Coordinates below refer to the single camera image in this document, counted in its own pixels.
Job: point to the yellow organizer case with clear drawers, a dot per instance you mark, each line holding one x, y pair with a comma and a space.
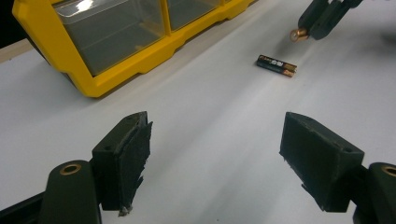
77, 74

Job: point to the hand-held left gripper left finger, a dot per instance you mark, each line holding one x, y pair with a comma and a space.
124, 161

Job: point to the black and copper battery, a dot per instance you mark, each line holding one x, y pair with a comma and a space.
277, 62
274, 69
298, 34

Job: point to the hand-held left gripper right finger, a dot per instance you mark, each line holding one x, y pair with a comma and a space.
320, 161

